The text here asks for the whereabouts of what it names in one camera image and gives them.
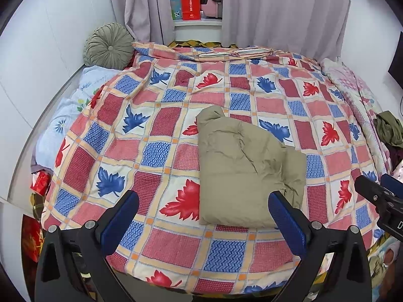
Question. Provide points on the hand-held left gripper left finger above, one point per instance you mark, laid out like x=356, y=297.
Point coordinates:
x=124, y=214

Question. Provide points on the black monitor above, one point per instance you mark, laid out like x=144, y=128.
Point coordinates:
x=397, y=59

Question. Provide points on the pale printed cloth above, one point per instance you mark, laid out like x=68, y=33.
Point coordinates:
x=385, y=258

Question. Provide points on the grey curtain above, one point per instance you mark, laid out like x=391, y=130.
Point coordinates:
x=283, y=9
x=141, y=6

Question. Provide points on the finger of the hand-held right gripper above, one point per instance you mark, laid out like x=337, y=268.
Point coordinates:
x=371, y=190
x=392, y=184

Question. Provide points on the olive green garment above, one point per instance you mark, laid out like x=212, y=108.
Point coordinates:
x=388, y=129

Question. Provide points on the red box on shelf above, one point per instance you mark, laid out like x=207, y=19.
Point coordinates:
x=190, y=3

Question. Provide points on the red patterned bag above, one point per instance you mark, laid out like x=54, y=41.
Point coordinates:
x=31, y=239

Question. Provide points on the small red packet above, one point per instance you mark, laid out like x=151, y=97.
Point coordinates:
x=41, y=183

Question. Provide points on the white window sill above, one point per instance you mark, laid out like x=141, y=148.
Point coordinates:
x=196, y=30

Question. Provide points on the round green pleated cushion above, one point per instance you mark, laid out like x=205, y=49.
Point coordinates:
x=108, y=45

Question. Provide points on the pink suitcase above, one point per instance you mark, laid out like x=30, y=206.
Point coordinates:
x=212, y=1

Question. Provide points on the khaki padded jacket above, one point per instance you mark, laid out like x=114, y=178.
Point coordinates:
x=242, y=170

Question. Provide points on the pink floral quilt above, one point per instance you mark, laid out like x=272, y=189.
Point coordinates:
x=355, y=94

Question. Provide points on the light blue floral blanket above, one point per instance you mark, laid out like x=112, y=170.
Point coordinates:
x=66, y=113

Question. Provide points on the dark purple garment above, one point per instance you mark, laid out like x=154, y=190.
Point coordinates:
x=396, y=155

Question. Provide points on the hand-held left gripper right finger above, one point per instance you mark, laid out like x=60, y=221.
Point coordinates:
x=285, y=214

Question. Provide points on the striped folded cloth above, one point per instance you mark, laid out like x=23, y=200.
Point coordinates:
x=236, y=53

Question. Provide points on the leaf patterned checkered quilt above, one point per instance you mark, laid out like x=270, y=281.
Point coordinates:
x=141, y=138

